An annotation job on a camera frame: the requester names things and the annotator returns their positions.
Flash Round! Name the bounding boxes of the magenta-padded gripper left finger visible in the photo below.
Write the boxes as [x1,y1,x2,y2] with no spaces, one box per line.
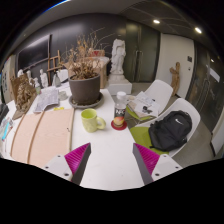
[43,142,92,186]

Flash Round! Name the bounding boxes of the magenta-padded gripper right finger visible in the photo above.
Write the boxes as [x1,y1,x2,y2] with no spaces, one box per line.
[132,142,183,186]

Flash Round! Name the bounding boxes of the clear white-capped drink bottle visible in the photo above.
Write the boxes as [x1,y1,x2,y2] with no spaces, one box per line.
[113,91,128,129]

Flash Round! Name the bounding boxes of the black backpack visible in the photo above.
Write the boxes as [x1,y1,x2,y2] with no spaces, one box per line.
[148,110,193,153]

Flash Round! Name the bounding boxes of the large pink board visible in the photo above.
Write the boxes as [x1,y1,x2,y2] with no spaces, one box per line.
[9,107,76,169]

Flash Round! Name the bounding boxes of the yellow-green mug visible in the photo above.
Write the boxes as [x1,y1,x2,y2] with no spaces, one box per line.
[80,108,107,134]

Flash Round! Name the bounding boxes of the flat round red coaster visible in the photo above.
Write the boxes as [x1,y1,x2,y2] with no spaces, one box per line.
[110,119,128,131]

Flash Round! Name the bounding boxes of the grey plant saucer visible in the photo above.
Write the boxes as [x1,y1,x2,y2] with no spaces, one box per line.
[68,92,104,110]

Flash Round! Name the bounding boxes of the papers on chair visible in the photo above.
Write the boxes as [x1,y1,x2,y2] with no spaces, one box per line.
[127,91,161,119]

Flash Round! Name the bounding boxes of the small white cup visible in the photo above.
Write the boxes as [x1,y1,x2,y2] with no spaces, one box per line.
[58,89,69,102]

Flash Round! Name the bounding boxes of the white chair with green cushion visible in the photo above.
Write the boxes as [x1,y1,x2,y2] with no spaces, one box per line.
[129,97,202,158]

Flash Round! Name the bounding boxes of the printed paper sheet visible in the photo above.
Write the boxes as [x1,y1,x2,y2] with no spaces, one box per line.
[32,86,61,114]

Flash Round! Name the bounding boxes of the dark pot with dried plant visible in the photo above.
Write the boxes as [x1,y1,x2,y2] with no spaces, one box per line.
[63,31,108,106]

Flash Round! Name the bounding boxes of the white plastic chair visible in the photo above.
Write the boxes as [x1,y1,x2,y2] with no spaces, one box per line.
[56,68,70,84]
[125,79,174,123]

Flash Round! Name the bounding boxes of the colourful book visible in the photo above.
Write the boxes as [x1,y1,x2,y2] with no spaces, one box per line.
[0,116,15,143]

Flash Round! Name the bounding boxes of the clear spray bottle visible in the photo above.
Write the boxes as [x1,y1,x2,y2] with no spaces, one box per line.
[52,72,62,88]

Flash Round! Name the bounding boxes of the wooden figure sculpture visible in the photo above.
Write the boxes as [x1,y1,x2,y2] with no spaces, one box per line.
[169,61,182,98]

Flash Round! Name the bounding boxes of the small white figurine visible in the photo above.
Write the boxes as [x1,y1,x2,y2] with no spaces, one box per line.
[39,68,50,89]

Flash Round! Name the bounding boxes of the black boxes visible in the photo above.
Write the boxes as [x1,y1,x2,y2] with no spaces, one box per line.
[0,102,9,124]

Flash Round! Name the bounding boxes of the brown cardboard box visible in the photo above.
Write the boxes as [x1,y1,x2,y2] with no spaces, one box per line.
[99,56,110,89]

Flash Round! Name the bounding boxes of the wooden easel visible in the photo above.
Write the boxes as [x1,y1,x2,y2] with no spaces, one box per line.
[46,49,64,83]

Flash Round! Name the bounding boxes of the large white statue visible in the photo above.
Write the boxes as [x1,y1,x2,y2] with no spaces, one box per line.
[109,38,128,83]

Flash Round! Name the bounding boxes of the dark double door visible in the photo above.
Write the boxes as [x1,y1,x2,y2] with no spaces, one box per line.
[124,23,162,84]

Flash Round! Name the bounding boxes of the white pedestal block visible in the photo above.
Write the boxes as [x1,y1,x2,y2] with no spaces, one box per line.
[107,73,133,97]

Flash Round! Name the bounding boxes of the dark wall screen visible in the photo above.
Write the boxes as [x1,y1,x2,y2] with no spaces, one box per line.
[16,34,53,71]

